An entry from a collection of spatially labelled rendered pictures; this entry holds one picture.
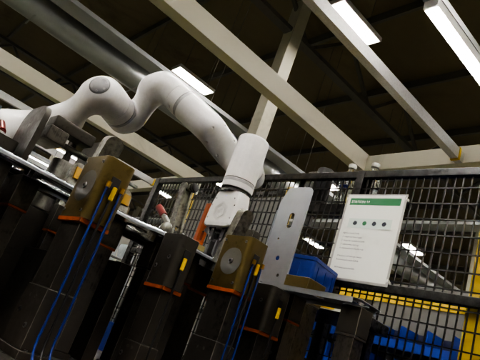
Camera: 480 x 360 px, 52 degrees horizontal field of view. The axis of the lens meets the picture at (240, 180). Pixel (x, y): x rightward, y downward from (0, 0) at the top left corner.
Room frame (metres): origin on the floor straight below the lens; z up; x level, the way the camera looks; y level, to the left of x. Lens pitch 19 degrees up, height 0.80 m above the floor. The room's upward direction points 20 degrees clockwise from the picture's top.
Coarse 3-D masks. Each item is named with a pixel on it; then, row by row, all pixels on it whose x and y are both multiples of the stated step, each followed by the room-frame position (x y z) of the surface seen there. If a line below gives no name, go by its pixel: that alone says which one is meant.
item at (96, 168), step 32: (96, 160) 0.83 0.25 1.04; (96, 192) 0.80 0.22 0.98; (64, 224) 0.85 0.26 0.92; (96, 224) 0.82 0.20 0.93; (64, 256) 0.81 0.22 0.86; (32, 288) 0.85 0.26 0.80; (64, 288) 0.83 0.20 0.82; (32, 320) 0.81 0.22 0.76; (64, 320) 0.83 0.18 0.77; (32, 352) 0.80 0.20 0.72
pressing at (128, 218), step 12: (0, 156) 0.89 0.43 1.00; (12, 156) 0.83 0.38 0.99; (12, 168) 0.96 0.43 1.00; (24, 168) 0.92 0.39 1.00; (36, 168) 0.86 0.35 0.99; (36, 180) 0.99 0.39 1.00; (48, 180) 0.95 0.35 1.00; (60, 180) 0.89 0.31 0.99; (48, 192) 1.02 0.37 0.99; (60, 192) 1.03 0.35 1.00; (120, 216) 1.05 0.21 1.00; (132, 228) 1.13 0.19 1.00; (144, 228) 1.08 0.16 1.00; (156, 228) 1.02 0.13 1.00; (132, 240) 1.24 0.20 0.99; (144, 240) 1.24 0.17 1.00
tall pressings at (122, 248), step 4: (120, 240) 9.18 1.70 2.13; (124, 244) 9.32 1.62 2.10; (116, 248) 9.16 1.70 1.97; (120, 248) 9.38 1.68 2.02; (124, 248) 9.26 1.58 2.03; (112, 252) 9.21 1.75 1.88; (120, 252) 9.32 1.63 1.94; (124, 252) 9.20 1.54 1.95; (120, 256) 9.25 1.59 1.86; (116, 260) 9.29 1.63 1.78; (132, 260) 9.50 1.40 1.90; (132, 268) 9.38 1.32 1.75; (128, 276) 9.36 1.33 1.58; (116, 304) 9.31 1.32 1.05
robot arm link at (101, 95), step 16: (96, 80) 1.24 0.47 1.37; (112, 80) 1.25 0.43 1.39; (80, 96) 1.27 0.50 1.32; (96, 96) 1.24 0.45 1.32; (112, 96) 1.25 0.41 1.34; (128, 96) 1.32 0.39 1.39; (0, 112) 1.36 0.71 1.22; (16, 112) 1.37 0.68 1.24; (64, 112) 1.33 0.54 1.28; (80, 112) 1.30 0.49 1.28; (96, 112) 1.29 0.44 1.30; (112, 112) 1.30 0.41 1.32; (128, 112) 1.33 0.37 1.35; (16, 128) 1.36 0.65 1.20
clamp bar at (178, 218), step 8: (184, 184) 1.36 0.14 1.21; (192, 184) 1.34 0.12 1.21; (184, 192) 1.35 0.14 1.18; (192, 192) 1.35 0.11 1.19; (176, 200) 1.36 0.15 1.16; (184, 200) 1.37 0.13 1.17; (176, 208) 1.35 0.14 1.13; (184, 208) 1.37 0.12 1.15; (176, 216) 1.34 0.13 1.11; (184, 216) 1.36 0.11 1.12; (176, 224) 1.36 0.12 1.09
